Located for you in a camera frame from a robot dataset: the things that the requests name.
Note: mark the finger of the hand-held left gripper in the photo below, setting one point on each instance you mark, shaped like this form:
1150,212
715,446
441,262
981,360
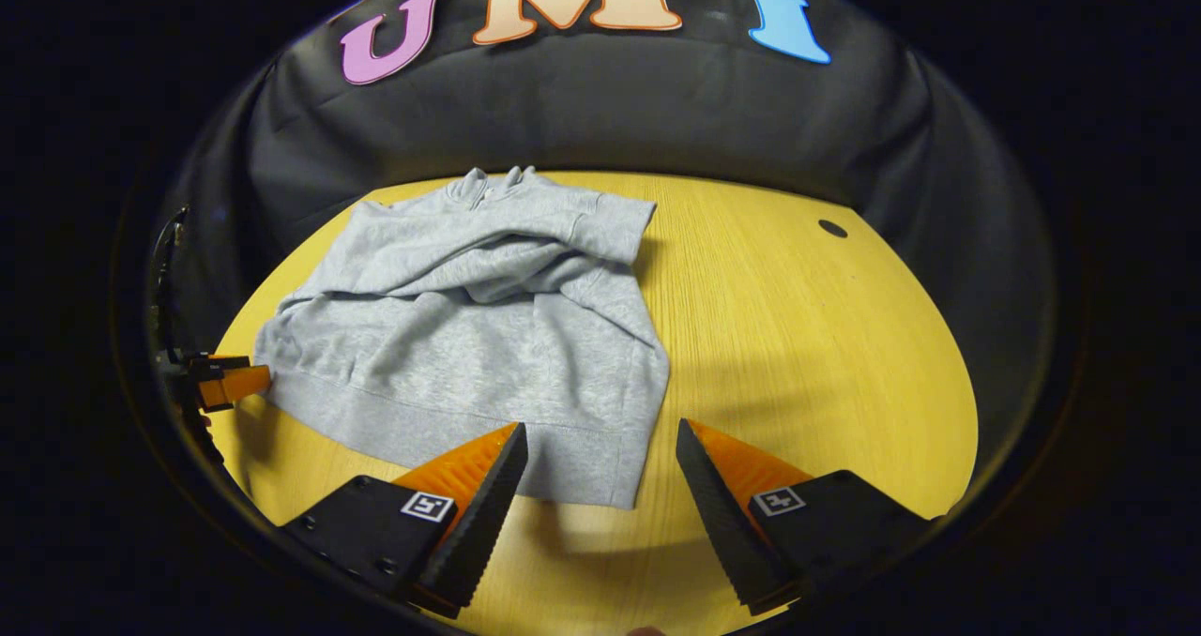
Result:
235,385
216,361

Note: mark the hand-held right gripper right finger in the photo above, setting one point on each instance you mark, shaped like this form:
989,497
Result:
727,523

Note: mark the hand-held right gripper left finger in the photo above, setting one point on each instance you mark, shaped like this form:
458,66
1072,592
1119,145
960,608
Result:
478,533

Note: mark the grey zip-neck sweatshirt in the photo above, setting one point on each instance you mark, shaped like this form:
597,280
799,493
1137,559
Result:
469,355

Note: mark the black backdrop cloth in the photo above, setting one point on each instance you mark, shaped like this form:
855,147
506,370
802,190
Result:
582,111

